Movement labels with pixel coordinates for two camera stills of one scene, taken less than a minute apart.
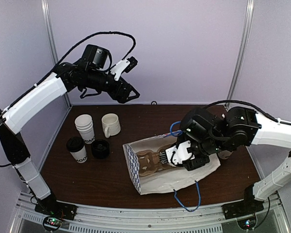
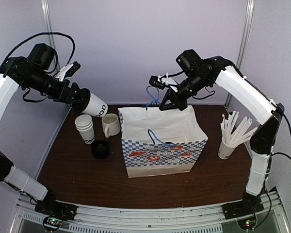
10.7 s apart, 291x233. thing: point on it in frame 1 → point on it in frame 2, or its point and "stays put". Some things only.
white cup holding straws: [224, 154] stays put
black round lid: [101, 149] stays put
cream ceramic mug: [111, 124] stays put
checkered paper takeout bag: [171, 177] → [156, 142]
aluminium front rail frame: [207, 219] stays put
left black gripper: [122, 98] → [60, 96]
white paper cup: [80, 156] → [97, 107]
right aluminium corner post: [241, 52] stays put
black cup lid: [75, 144] → [80, 97]
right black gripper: [190, 166] → [177, 102]
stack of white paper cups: [84, 124] stays put
